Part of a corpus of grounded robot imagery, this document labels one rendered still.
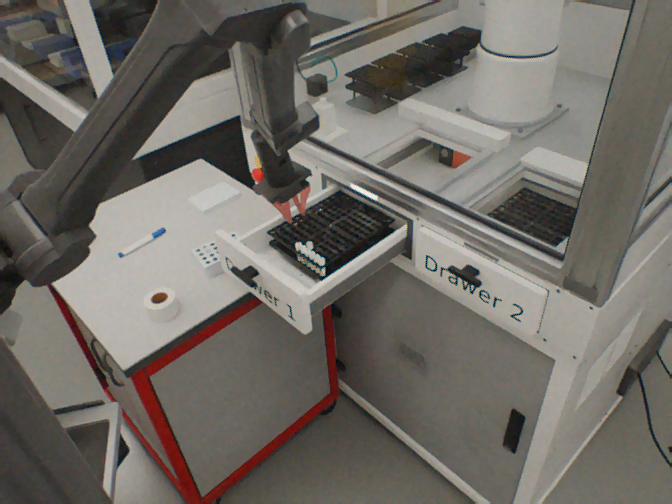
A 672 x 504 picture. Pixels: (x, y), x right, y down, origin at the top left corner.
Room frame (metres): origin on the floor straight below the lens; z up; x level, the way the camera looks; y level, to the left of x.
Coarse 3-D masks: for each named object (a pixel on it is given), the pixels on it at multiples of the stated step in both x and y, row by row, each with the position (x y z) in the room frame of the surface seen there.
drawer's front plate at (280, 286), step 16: (224, 240) 0.91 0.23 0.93; (224, 256) 0.92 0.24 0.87; (240, 256) 0.87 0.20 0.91; (256, 256) 0.85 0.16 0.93; (272, 272) 0.79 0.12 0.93; (272, 288) 0.79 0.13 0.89; (288, 288) 0.75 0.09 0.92; (272, 304) 0.80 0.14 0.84; (288, 304) 0.76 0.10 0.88; (304, 304) 0.73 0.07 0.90; (288, 320) 0.76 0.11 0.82; (304, 320) 0.72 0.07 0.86
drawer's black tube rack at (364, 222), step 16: (336, 192) 1.10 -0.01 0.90; (320, 208) 1.05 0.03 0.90; (336, 208) 1.03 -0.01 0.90; (352, 208) 1.03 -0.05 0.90; (368, 208) 1.02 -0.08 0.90; (288, 224) 0.99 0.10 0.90; (304, 224) 0.98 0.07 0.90; (320, 224) 1.02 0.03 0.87; (336, 224) 0.98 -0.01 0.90; (352, 224) 0.97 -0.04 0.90; (368, 224) 0.96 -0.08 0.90; (384, 224) 0.97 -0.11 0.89; (272, 240) 0.97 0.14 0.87; (304, 240) 0.92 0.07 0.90; (320, 240) 0.92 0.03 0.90; (336, 240) 0.92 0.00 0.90; (352, 240) 0.91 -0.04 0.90; (368, 240) 0.94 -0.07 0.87; (288, 256) 0.91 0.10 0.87; (320, 256) 0.87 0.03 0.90; (336, 256) 0.90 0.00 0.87; (352, 256) 0.89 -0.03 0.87
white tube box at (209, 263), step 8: (232, 232) 1.11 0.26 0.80; (200, 248) 1.05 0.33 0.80; (216, 248) 1.06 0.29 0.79; (192, 256) 1.05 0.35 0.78; (200, 256) 1.02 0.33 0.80; (208, 256) 1.02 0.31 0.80; (216, 256) 1.02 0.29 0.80; (200, 264) 1.00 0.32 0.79; (208, 264) 0.99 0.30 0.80; (216, 264) 0.99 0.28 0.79; (208, 272) 0.98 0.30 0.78; (216, 272) 0.99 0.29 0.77
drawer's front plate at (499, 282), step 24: (432, 240) 0.87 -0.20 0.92; (432, 264) 0.86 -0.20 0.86; (456, 264) 0.82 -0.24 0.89; (480, 264) 0.78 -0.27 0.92; (456, 288) 0.81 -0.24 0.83; (480, 288) 0.77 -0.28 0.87; (504, 288) 0.74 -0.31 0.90; (528, 288) 0.70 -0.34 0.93; (504, 312) 0.73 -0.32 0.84; (528, 312) 0.69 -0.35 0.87
